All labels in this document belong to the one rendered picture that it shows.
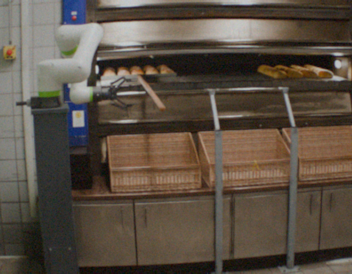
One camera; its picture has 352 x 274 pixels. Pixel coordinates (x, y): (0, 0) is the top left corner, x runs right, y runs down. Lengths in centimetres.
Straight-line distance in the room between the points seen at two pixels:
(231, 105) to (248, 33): 51
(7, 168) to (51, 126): 135
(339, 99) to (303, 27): 58
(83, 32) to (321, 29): 186
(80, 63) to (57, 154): 49
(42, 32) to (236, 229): 182
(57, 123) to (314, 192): 180
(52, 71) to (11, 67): 124
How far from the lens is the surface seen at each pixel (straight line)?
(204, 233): 473
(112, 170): 462
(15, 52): 498
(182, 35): 505
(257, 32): 514
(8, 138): 512
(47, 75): 386
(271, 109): 520
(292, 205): 474
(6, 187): 519
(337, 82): 533
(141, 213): 465
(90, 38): 408
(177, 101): 511
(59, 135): 387
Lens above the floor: 168
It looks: 9 degrees down
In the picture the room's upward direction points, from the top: 1 degrees counter-clockwise
